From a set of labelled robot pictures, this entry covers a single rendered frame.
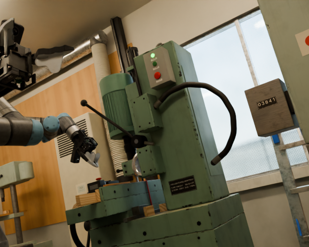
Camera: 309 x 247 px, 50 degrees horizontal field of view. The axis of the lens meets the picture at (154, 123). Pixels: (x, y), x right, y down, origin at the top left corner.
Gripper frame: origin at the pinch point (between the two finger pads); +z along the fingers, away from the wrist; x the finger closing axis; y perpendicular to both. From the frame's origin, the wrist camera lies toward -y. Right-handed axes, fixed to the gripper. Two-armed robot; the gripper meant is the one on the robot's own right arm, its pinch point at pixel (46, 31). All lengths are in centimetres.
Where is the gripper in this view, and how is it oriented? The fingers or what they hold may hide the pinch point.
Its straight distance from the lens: 74.4
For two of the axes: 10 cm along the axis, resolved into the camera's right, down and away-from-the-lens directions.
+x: -5.7, -1.9, -8.0
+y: 1.5, 9.3, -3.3
